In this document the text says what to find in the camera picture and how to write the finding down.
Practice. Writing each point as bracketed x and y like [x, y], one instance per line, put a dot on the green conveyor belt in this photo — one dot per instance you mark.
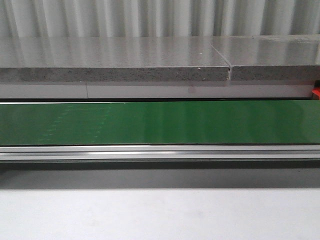
[161, 123]

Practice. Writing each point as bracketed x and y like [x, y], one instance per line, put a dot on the grey stone slab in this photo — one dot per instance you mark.
[293, 58]

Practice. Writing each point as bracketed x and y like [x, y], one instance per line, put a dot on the red plastic part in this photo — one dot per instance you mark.
[316, 91]

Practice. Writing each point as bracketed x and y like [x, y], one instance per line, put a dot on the white curtain backdrop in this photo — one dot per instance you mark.
[158, 18]

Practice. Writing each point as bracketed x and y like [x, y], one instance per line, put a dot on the aluminium conveyor side rail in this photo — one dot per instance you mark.
[157, 153]

